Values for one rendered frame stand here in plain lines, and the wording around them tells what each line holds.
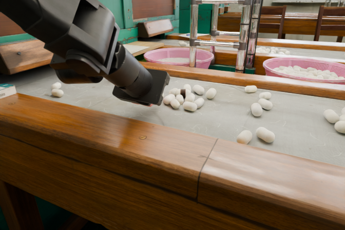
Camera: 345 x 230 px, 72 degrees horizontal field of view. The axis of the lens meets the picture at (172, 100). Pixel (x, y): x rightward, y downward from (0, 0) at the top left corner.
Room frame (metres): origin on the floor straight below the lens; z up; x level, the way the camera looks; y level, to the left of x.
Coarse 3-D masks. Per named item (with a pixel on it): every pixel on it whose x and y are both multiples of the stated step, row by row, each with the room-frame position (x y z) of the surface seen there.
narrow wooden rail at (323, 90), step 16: (144, 64) 0.77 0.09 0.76; (160, 64) 0.77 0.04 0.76; (208, 80) 0.66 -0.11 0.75; (224, 80) 0.64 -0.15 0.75; (240, 80) 0.62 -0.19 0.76; (256, 80) 0.60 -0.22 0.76; (272, 80) 0.60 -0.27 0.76; (288, 80) 0.60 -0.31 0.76; (320, 96) 0.54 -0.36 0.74; (336, 96) 0.53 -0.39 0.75
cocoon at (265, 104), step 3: (261, 99) 0.48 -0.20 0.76; (264, 99) 0.48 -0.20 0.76; (258, 102) 0.48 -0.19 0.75; (261, 102) 0.48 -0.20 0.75; (264, 102) 0.47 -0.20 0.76; (267, 102) 0.47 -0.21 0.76; (270, 102) 0.47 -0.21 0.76; (261, 105) 0.47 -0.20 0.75; (264, 105) 0.47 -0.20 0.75; (267, 105) 0.46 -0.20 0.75; (270, 105) 0.46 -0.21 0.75; (264, 108) 0.47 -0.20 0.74; (267, 108) 0.46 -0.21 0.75; (270, 108) 0.46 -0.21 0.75
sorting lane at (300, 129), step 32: (64, 96) 0.55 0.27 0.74; (96, 96) 0.55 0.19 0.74; (224, 96) 0.55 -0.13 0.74; (256, 96) 0.55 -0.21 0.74; (288, 96) 0.55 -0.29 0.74; (192, 128) 0.39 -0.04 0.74; (224, 128) 0.39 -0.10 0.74; (256, 128) 0.39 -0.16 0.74; (288, 128) 0.39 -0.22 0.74; (320, 128) 0.39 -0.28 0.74; (320, 160) 0.29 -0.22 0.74
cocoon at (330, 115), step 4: (324, 112) 0.43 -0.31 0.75; (328, 112) 0.42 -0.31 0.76; (332, 112) 0.41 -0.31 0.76; (324, 116) 0.42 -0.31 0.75; (328, 116) 0.41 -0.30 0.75; (332, 116) 0.41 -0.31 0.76; (336, 116) 0.40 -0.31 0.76; (328, 120) 0.41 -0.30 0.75; (332, 120) 0.40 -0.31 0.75; (336, 120) 0.40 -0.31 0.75
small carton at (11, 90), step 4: (4, 84) 0.51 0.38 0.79; (8, 84) 0.51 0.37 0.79; (0, 88) 0.48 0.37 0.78; (4, 88) 0.48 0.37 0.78; (8, 88) 0.49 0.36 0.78; (12, 88) 0.50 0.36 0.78; (0, 92) 0.47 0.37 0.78; (4, 92) 0.48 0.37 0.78; (8, 92) 0.49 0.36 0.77; (12, 92) 0.50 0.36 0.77; (0, 96) 0.47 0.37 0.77; (4, 96) 0.48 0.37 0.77
